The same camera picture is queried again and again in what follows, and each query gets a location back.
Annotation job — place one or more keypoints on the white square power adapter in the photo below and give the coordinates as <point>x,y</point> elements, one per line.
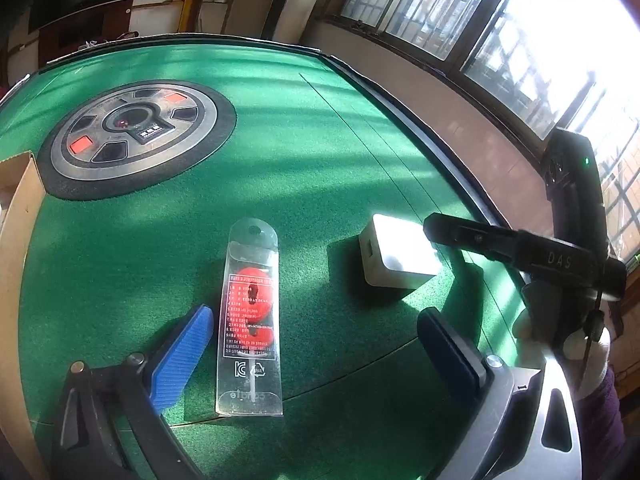
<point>400,255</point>

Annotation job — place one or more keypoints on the person's right forearm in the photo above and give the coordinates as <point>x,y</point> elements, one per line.
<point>602,435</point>

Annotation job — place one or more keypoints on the round table control panel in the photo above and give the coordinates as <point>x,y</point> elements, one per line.
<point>135,135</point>

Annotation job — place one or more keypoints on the person's right hand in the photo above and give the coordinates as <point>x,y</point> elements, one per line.
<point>592,365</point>

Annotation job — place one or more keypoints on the clear orange candle package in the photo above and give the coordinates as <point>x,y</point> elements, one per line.
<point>250,320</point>

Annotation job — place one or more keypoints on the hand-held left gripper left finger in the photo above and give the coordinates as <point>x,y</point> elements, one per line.
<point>180,355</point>

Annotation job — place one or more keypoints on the dark framed window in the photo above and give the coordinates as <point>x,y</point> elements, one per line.
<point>475,10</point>

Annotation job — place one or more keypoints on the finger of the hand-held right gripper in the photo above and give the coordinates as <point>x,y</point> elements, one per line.
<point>470,237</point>

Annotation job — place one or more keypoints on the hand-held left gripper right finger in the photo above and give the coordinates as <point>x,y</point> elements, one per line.
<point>445,355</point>

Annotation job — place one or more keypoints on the cardboard box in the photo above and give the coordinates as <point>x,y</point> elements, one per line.
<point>20,270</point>

